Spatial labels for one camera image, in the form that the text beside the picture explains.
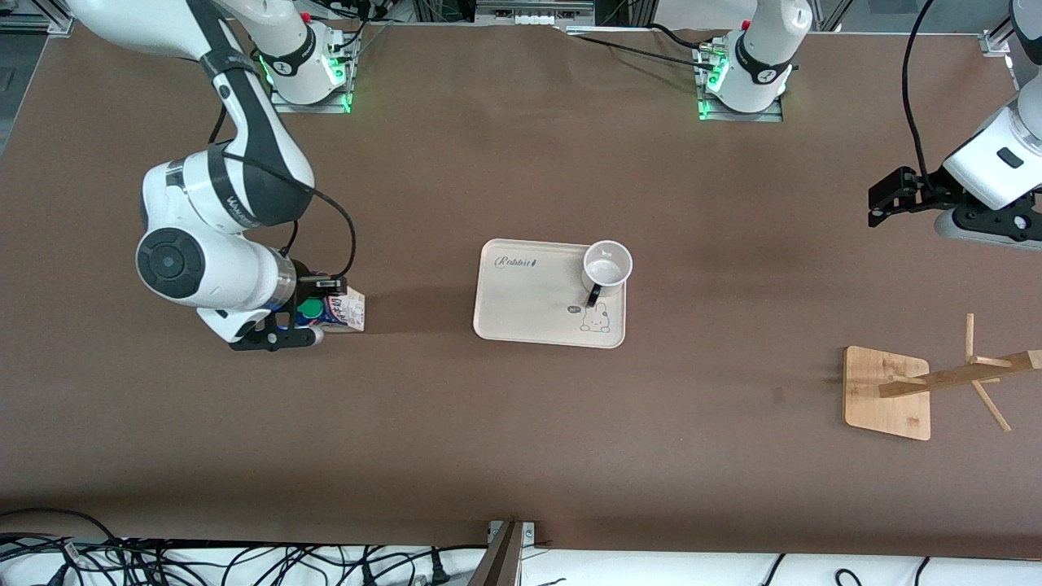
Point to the blue white milk carton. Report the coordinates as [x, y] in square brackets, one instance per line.
[346, 313]

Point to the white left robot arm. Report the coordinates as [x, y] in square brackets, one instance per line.
[761, 57]

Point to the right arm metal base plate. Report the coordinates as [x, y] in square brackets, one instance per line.
[313, 107]

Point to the cream tray with rabbit print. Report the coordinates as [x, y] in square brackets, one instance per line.
[529, 301]

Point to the wooden mug tree rack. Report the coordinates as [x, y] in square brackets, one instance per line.
[887, 407]

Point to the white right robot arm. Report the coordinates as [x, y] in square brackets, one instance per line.
[236, 273]

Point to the grey metal camera post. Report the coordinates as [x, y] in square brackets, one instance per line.
[498, 566]

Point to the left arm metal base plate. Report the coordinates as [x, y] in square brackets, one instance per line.
[745, 116]

